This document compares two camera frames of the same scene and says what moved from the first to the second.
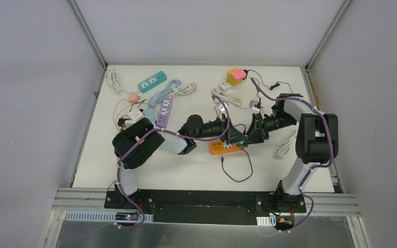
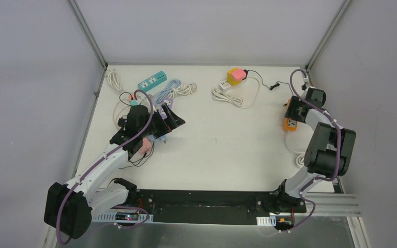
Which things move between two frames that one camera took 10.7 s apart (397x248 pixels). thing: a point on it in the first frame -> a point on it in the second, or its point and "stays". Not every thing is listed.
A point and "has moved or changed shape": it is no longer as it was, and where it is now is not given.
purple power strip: x=164 y=113 stays
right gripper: x=258 y=131 -> x=294 y=102
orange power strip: x=218 y=148 has moved or changed shape
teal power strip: x=145 y=86 stays
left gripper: x=226 y=131 -> x=164 y=122
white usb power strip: x=224 y=85 stays
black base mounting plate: x=205 y=207 stays
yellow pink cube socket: x=235 y=76 stays
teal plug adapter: x=243 y=143 -> x=134 y=103
